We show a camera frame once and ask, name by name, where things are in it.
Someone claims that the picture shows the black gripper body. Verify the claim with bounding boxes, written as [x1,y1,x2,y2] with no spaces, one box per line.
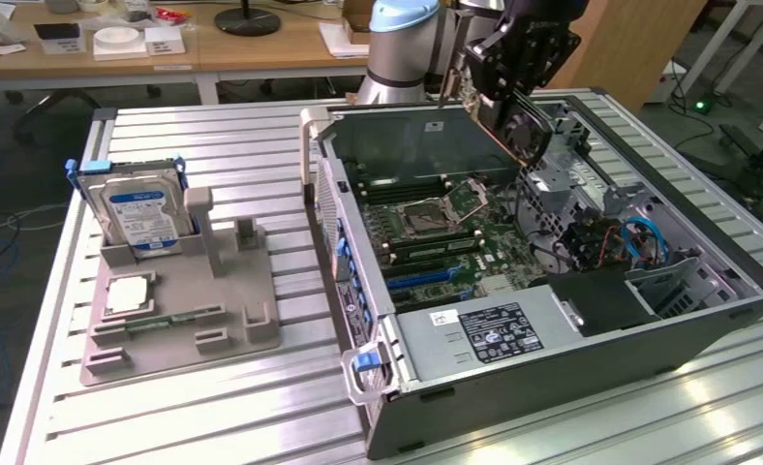
[501,0,587,38]

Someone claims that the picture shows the graphics card with black fan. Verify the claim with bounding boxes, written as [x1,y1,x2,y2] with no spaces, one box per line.
[439,8,557,169]

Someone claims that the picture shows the wooden cabinet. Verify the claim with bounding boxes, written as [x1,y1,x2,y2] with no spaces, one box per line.
[546,0,710,111]

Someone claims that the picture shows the brown cardboard box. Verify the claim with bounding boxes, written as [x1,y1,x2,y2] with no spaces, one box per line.
[342,0,377,33]

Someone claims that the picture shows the white paper stack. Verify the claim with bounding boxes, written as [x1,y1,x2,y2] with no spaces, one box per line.
[318,20,373,60]

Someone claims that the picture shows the perforated metal drive cage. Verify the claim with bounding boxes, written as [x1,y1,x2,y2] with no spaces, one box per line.
[515,108,649,234]

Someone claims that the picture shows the open socket cover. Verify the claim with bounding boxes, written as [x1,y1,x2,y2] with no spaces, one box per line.
[443,177,490,223]

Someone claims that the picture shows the CPU socket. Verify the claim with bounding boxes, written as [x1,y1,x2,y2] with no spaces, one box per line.
[401,198,453,239]

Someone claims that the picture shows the green motherboard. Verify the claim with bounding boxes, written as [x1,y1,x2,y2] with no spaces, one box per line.
[354,171,555,312]

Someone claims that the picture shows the RAM stick with white label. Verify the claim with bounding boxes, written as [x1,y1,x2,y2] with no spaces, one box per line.
[390,235,482,259]

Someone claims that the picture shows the black round lamp base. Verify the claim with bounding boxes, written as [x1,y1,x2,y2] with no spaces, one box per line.
[214,0,283,38]

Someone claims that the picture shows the silver chipset heat sink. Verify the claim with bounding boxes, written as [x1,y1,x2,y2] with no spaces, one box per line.
[481,276,518,297]

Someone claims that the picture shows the blue expansion slot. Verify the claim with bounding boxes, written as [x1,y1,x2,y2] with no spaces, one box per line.
[385,269,462,293]

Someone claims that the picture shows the blue slot retainer strip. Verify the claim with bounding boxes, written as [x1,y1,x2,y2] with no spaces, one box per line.
[331,216,375,340]

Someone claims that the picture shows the small white labelled box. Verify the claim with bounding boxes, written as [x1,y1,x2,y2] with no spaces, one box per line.
[143,25,187,57]

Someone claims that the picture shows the metal disk bay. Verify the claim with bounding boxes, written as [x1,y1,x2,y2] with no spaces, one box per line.
[622,248,742,324]

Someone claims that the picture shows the white box with round bowl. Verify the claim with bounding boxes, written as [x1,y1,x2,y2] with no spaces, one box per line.
[92,25,150,62]

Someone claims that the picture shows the grey power supply unit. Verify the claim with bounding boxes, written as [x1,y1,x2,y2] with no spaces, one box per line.
[393,284,585,384]

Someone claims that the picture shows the hard disk in blue caddy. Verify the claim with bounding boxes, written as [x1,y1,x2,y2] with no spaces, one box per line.
[65,153,194,259]

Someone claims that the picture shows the white box with black top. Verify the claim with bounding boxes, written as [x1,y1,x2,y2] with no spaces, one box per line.
[32,21,89,56]

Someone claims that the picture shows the open dark grey PC case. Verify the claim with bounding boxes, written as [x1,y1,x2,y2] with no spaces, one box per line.
[298,86,763,461]

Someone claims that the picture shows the grey parts rack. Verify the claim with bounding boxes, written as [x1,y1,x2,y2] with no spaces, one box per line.
[81,187,286,388]

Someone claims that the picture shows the black office chair base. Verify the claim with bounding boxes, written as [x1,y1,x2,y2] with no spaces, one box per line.
[4,84,163,142]

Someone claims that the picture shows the silver CPU chip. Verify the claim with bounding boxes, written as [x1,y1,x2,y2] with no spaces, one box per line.
[106,276,153,314]

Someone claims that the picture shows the green RAM stick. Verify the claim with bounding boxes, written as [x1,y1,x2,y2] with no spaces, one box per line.
[126,313,199,333]

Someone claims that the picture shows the wooden desk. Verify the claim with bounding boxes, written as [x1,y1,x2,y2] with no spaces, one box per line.
[0,0,447,106]

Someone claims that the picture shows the white table frame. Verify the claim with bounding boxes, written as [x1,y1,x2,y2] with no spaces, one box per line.
[677,0,763,133]

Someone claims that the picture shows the black wire connector bundle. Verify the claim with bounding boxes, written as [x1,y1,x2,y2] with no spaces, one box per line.
[558,219,623,273]

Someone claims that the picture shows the blue wire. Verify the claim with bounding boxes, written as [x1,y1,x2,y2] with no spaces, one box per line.
[618,216,673,266]

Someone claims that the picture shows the white floor cable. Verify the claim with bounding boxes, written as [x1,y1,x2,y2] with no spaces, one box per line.
[0,202,72,233]

